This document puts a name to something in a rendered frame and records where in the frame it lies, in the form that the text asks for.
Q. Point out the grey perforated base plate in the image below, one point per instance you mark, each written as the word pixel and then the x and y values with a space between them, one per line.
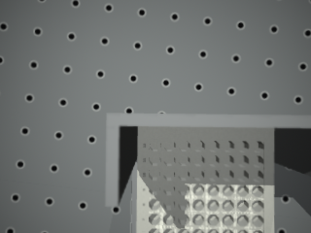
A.
pixel 65 64

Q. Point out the white well plate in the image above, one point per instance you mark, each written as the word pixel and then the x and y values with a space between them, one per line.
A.
pixel 177 165

